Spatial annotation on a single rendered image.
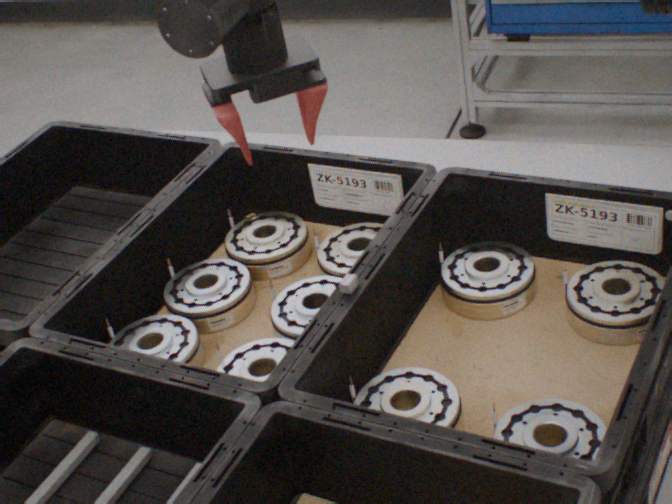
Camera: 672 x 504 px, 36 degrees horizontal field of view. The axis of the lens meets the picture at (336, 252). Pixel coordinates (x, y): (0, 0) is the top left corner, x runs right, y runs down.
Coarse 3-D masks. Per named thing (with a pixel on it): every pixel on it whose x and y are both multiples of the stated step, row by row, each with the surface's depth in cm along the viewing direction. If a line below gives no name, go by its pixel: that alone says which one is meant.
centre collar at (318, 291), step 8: (312, 288) 113; (320, 288) 113; (304, 296) 112; (312, 296) 113; (320, 296) 113; (328, 296) 112; (296, 304) 111; (296, 312) 111; (304, 312) 110; (312, 312) 110
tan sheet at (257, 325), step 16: (320, 224) 130; (320, 240) 127; (224, 256) 128; (304, 272) 122; (256, 288) 121; (256, 304) 119; (256, 320) 116; (208, 336) 115; (224, 336) 115; (240, 336) 114; (256, 336) 114; (272, 336) 113; (208, 352) 113; (224, 352) 113; (208, 368) 111
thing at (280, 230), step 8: (256, 224) 126; (264, 224) 126; (272, 224) 125; (280, 224) 125; (248, 232) 125; (256, 232) 125; (280, 232) 123; (248, 240) 123; (256, 240) 123; (264, 240) 123; (272, 240) 123
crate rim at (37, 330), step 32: (320, 160) 124; (352, 160) 122; (384, 160) 121; (416, 192) 114; (384, 224) 110; (320, 320) 98; (96, 352) 100; (128, 352) 99; (288, 352) 95; (224, 384) 93; (256, 384) 92
